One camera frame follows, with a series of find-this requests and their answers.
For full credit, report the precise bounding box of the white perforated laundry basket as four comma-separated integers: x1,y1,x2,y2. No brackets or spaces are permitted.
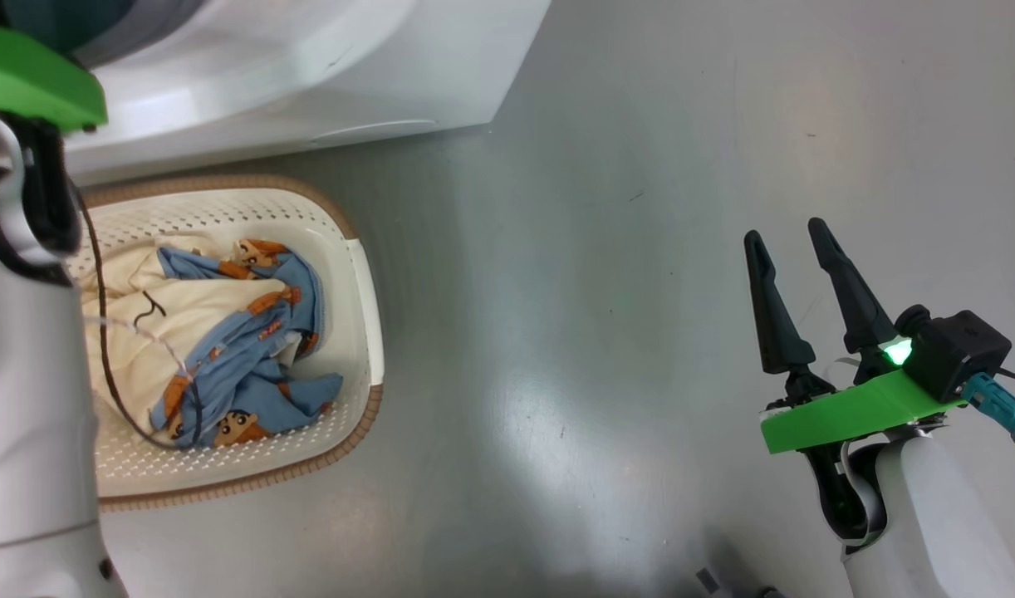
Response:
63,174,385,512

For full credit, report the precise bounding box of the white front-load washing machine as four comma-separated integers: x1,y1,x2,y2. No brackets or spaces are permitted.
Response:
1,0,552,188

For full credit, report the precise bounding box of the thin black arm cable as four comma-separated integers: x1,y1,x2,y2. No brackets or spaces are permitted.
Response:
74,187,203,451

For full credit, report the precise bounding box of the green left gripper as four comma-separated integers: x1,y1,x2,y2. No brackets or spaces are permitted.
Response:
0,23,108,134

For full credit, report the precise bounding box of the blue cartoon print garment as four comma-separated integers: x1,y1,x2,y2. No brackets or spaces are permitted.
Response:
149,239,344,449

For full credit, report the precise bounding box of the black cable with teal connector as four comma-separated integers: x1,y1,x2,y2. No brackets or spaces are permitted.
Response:
960,365,1015,452

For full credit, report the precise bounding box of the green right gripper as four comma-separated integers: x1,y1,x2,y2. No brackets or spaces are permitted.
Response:
744,218,965,455

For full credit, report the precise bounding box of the cream printed garment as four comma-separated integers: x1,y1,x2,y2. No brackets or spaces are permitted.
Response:
76,241,291,434

